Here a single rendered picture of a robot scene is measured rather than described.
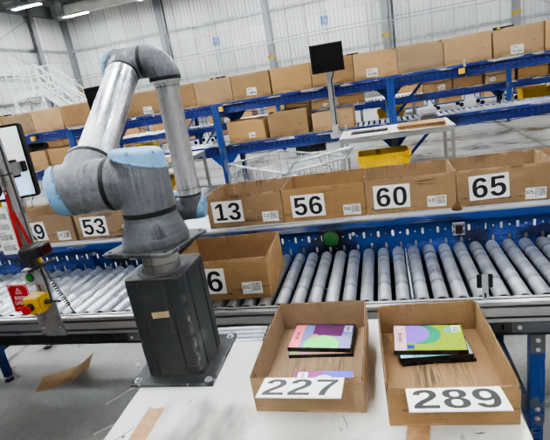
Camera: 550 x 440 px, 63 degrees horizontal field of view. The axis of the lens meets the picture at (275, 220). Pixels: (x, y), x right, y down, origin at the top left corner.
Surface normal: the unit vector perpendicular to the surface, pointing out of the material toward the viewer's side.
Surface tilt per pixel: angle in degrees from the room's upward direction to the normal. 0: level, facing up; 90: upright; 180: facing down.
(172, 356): 90
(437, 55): 90
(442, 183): 90
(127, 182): 88
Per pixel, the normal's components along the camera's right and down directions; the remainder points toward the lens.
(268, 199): -0.19, 0.32
